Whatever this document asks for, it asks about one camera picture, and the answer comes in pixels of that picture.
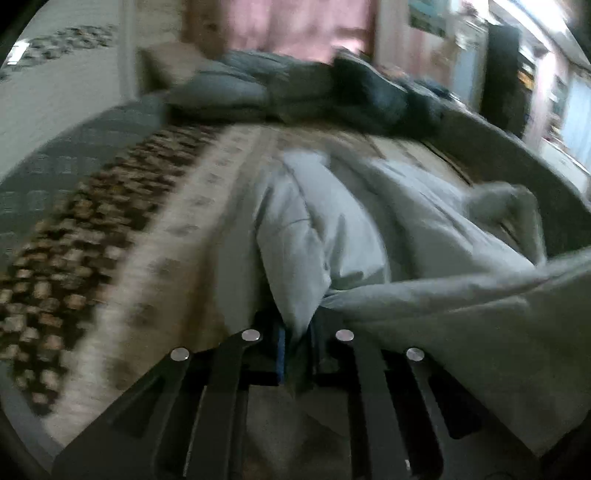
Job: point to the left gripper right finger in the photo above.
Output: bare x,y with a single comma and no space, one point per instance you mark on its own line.
408,417

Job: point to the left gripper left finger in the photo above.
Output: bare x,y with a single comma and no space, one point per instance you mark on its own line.
183,419

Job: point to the light grey padded jacket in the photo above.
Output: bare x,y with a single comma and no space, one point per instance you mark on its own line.
417,262

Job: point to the patterned beige bed sheet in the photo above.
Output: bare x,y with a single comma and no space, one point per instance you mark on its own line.
120,273

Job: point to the grey patterned blanket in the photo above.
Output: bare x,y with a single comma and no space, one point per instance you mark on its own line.
465,145

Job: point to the white low cabinet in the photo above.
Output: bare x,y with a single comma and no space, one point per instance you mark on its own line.
567,166

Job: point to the dark navy folded quilt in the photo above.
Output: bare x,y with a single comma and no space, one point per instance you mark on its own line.
374,103

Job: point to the blue striped curtain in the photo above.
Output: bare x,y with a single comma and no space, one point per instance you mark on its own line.
575,128

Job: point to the blue grey folded quilt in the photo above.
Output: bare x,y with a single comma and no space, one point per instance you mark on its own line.
253,86

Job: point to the black door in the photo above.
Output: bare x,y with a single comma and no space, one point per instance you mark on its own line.
505,99

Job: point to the beige pillow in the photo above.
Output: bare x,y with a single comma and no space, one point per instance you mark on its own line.
165,65

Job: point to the white framed mirror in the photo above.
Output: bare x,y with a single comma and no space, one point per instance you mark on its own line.
470,49

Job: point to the white wardrobe panel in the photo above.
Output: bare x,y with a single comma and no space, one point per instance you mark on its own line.
40,102

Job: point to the pink curtain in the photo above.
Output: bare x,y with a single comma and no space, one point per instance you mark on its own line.
309,30

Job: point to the framed wall picture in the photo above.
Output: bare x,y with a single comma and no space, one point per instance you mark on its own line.
430,16

